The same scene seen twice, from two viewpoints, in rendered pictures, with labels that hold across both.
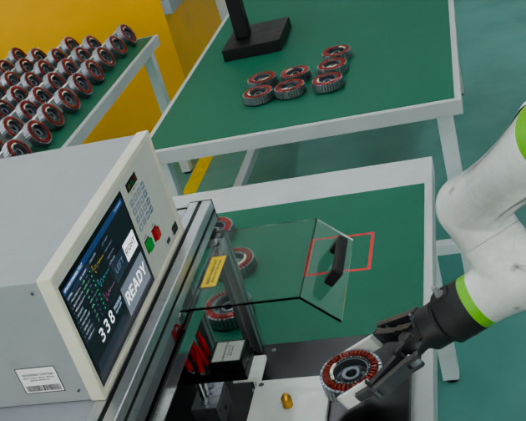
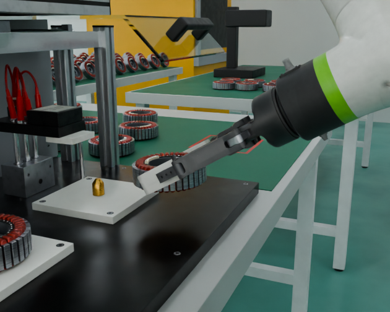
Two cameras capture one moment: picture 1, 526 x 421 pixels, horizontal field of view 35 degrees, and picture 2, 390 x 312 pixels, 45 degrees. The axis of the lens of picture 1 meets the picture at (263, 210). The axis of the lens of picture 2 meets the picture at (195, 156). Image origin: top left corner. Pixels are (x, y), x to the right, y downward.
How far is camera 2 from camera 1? 92 cm
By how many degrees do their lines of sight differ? 13
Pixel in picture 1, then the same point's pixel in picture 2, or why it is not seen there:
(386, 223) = not seen: hidden behind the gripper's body
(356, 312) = (217, 170)
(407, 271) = (278, 160)
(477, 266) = (348, 26)
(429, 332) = (264, 111)
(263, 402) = (78, 187)
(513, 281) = not seen: outside the picture
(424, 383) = (251, 221)
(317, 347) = not seen: hidden behind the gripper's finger
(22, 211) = not seen: outside the picture
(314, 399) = (127, 195)
